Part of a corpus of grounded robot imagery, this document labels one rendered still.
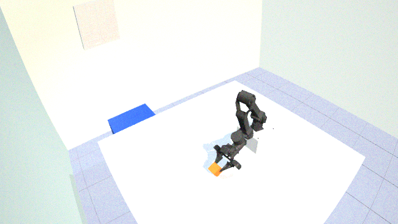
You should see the orange block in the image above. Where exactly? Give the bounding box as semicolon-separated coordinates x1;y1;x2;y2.
208;162;222;176

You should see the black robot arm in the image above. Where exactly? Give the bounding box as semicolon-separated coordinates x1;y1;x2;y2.
220;90;267;155

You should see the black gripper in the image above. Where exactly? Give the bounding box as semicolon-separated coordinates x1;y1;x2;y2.
213;144;241;172

